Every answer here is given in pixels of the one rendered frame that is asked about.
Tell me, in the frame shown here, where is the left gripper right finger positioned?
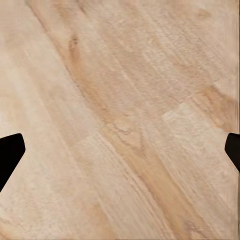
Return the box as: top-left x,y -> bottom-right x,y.
224,133 -> 240,172

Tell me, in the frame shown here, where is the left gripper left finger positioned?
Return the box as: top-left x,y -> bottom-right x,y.
0,133 -> 26,192

